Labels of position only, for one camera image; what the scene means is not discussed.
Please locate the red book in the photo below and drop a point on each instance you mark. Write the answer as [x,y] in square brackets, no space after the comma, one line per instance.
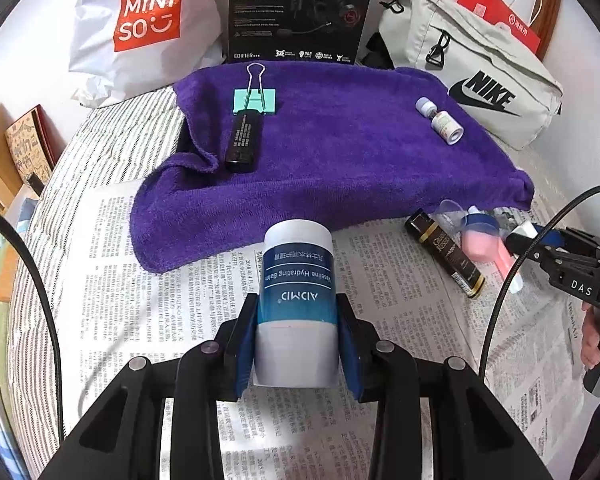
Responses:
[50,130]

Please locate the small clear plastic cup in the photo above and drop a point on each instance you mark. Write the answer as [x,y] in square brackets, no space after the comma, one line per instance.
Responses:
[449,210]

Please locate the black headset box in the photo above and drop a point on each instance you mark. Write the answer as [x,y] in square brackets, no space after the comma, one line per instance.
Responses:
[260,10]

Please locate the white charger adapter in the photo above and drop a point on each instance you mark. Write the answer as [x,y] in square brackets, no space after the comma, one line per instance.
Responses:
[524,230]

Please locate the purple towel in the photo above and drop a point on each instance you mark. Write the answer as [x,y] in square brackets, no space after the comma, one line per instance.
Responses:
[330,160]

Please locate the newspaper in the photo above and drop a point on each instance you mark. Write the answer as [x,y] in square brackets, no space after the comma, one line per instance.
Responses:
[155,270]

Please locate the black cylinder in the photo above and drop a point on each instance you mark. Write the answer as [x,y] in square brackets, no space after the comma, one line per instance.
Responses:
[32,183]

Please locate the illustrated notebook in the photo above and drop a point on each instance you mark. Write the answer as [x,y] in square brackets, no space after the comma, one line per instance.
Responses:
[27,145]

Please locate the pink white tube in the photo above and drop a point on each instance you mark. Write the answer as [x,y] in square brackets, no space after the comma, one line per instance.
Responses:
[507,260]

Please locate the black gold small bottle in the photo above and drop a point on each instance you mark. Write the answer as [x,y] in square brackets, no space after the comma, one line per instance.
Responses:
[444,252]

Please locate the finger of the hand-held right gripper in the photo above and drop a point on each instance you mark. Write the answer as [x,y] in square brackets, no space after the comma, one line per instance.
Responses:
[579,242]
[519,242]

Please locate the white plastic shopping bag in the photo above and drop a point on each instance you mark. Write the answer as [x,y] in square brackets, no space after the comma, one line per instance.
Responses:
[130,70]

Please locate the person's right hand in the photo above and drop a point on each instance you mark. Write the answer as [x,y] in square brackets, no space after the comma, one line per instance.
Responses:
[588,340]

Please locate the small white bottle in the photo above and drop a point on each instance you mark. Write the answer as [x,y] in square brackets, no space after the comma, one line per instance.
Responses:
[447,127]

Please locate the curved brown wooden frame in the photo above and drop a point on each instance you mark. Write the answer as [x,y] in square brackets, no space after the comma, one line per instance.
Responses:
[552,5]

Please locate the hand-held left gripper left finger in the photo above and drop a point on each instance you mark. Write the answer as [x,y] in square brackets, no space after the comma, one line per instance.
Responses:
[242,360]

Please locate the green binder clip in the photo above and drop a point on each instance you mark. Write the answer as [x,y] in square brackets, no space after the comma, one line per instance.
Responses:
[255,100]

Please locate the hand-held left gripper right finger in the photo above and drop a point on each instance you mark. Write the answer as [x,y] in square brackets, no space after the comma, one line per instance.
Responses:
[352,360]

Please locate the black rectangular stick device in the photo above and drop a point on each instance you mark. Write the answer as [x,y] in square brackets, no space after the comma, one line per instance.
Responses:
[242,142]

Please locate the grey waist bag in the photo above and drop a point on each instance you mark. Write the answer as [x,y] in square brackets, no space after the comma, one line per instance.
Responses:
[479,50]

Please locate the white blue balm jar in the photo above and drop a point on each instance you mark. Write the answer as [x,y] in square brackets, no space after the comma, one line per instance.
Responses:
[300,285]

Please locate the small vial purple cap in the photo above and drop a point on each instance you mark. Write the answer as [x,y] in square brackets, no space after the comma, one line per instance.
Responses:
[425,106]

